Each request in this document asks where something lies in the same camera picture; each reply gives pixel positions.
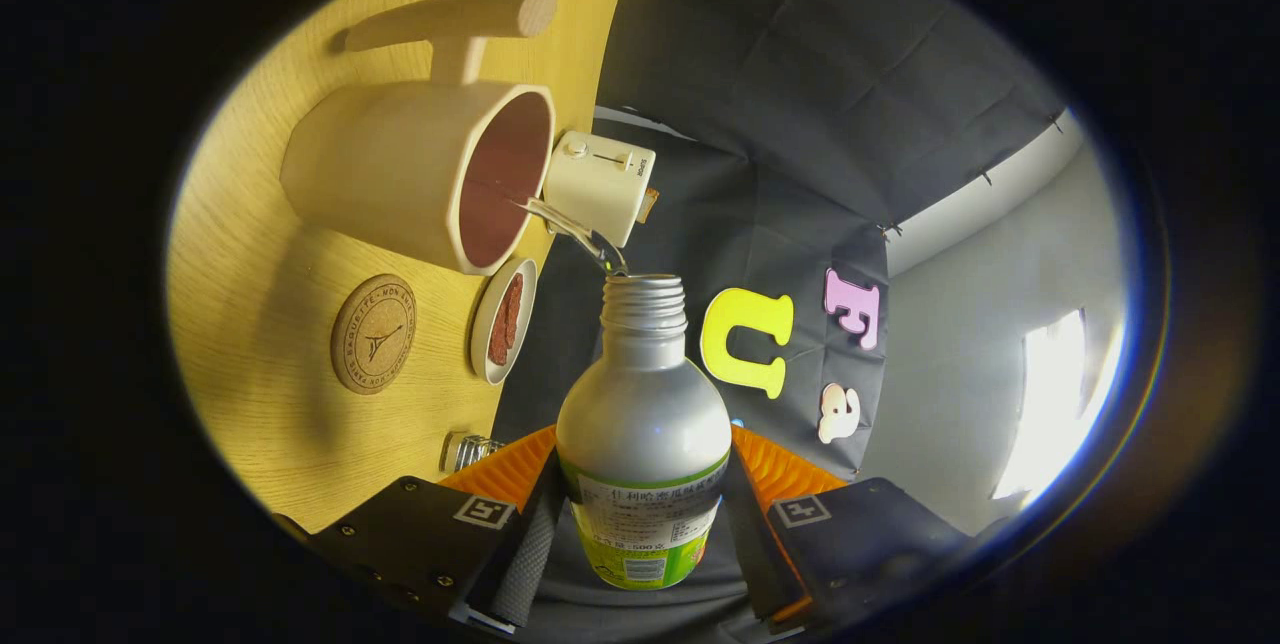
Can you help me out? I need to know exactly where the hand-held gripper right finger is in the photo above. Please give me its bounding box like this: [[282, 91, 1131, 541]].
[[722, 424, 986, 635]]

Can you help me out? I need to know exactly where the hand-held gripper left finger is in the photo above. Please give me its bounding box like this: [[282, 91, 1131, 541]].
[[300, 424, 563, 637]]

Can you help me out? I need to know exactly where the silver bottle with green label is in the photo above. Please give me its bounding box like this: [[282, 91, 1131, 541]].
[[556, 273, 733, 592]]

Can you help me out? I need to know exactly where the round cork coaster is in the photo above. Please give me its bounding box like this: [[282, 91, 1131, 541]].
[[331, 273, 418, 396]]

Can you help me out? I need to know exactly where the clear juice stream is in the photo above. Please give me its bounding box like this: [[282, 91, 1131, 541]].
[[515, 196, 631, 277]]

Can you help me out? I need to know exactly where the cream cup with wooden handle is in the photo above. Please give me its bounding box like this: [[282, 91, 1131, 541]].
[[280, 0, 559, 277]]

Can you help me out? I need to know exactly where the red meat slice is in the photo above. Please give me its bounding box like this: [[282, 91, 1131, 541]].
[[487, 296, 511, 367], [500, 272, 525, 350]]

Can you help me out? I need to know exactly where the white oval plate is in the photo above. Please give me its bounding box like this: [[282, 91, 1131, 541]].
[[469, 256, 539, 386]]

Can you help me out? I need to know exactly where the ceiling light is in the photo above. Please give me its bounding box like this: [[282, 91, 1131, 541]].
[[992, 309, 1126, 502]]

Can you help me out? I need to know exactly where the wooden table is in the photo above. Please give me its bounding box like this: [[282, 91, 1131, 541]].
[[165, 0, 649, 535]]

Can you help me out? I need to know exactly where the white toaster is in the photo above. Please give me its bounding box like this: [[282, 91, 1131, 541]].
[[542, 130, 658, 249]]

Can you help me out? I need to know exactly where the black backdrop cloth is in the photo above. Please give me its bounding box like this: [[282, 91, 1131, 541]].
[[490, 0, 1071, 644]]

